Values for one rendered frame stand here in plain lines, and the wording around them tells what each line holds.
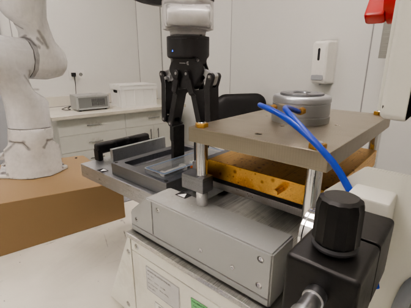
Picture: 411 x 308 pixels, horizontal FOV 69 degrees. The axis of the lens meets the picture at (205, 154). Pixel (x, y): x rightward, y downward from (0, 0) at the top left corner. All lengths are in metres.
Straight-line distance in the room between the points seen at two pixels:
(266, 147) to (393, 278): 0.16
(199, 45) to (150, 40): 3.21
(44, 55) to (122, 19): 2.66
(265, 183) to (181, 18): 0.27
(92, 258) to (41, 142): 0.38
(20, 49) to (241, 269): 0.80
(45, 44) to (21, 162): 0.34
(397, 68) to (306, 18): 2.06
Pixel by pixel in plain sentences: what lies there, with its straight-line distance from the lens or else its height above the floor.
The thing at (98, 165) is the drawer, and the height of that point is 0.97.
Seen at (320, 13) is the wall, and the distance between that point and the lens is 2.24.
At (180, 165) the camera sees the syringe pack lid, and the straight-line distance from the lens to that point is 0.56.
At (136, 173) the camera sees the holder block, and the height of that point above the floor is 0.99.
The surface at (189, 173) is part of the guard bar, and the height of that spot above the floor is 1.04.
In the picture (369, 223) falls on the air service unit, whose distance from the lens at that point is 0.23.
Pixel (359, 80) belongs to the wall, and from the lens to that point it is 2.07.
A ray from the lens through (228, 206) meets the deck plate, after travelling 0.57.
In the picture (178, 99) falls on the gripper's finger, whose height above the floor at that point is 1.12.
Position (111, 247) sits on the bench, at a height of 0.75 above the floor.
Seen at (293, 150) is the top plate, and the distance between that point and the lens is 0.31.
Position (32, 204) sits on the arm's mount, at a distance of 0.84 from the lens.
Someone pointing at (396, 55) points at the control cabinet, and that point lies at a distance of 0.25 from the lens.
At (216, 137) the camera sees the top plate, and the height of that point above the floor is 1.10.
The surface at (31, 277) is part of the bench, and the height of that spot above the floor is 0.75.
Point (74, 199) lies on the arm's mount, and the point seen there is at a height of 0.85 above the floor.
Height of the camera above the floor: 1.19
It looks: 17 degrees down
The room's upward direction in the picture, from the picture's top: straight up
